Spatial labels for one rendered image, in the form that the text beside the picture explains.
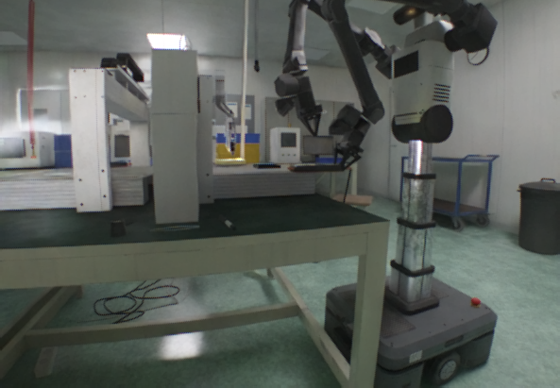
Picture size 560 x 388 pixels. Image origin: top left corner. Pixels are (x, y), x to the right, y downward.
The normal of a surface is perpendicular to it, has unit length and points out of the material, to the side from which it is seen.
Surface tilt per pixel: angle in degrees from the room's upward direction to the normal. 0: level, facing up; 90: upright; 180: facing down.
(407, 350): 45
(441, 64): 90
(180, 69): 90
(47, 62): 90
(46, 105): 90
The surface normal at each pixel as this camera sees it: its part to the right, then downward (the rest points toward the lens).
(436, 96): 0.29, 0.27
